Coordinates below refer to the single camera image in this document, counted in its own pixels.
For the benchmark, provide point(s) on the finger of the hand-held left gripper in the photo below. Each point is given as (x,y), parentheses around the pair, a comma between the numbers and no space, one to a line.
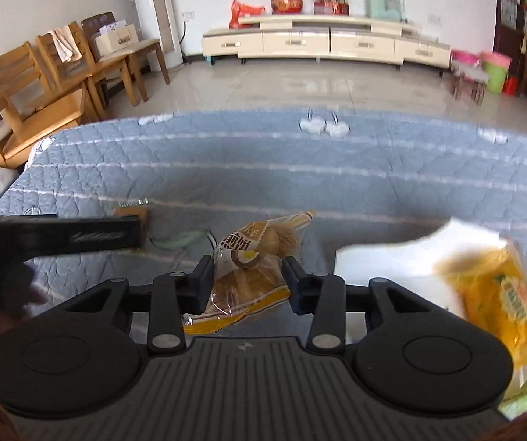
(84,224)

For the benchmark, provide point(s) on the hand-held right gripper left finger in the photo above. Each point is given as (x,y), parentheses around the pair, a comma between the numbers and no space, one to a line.
(201,285)

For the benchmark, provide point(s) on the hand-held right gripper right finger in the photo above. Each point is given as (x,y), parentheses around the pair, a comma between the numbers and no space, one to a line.
(293,285)

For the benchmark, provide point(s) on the yellow small bread bag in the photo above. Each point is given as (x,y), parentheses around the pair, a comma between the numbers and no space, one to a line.
(245,275)

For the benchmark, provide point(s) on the red label cracker packet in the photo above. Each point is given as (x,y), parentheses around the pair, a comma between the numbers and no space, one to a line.
(131,212)

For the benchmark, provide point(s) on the white foam tray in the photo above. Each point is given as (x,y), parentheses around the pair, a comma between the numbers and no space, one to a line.
(383,257)

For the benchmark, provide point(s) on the yellow jelly snack packet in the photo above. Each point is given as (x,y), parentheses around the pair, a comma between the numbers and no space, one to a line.
(493,294)

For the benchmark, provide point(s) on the light green snack packet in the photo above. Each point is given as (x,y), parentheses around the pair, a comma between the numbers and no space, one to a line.
(520,397)

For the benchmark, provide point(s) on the grey sofa cushion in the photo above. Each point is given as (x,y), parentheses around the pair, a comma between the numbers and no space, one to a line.
(1,186)

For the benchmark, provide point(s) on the light wooden chair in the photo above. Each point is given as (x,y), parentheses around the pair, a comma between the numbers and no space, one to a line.
(15,62)
(111,71)
(47,133)

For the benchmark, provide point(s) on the blue quilted blanket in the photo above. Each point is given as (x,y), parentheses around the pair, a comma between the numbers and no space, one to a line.
(245,170)

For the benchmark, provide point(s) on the white towel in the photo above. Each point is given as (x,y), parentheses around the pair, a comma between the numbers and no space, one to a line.
(65,43)

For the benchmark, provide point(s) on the white paper gift bag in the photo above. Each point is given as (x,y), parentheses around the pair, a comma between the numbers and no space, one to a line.
(118,39)

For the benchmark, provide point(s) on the dark brown cushioned chair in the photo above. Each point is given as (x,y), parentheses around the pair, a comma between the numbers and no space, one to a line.
(148,46)

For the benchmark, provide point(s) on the white tower air conditioner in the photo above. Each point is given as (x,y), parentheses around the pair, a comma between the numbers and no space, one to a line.
(166,18)

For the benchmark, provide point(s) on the cream tv cabinet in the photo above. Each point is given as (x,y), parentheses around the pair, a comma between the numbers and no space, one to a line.
(295,41)

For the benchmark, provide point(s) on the red plastic bag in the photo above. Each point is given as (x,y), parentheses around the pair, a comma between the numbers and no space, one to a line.
(245,14)

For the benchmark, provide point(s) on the small wooden stool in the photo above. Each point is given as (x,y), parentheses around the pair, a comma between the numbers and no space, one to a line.
(468,78)

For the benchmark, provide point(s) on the red ornate gift box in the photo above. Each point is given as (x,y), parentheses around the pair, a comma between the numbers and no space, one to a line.
(332,4)

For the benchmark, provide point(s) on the pink plastic basin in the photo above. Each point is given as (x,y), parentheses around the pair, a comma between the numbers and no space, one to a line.
(465,59)

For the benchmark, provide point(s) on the green plastic bucket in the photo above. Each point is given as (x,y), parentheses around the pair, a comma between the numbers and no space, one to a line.
(495,80)

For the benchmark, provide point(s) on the mint green kitchen appliance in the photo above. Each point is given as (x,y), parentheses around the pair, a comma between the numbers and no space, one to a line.
(378,7)

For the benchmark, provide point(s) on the small red container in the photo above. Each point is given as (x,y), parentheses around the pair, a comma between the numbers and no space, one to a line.
(510,86)

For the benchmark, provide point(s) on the pink plastic bucket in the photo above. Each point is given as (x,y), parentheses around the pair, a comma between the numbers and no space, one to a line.
(497,59)

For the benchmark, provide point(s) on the white wall socket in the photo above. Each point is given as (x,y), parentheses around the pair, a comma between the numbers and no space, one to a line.
(190,15)
(435,20)

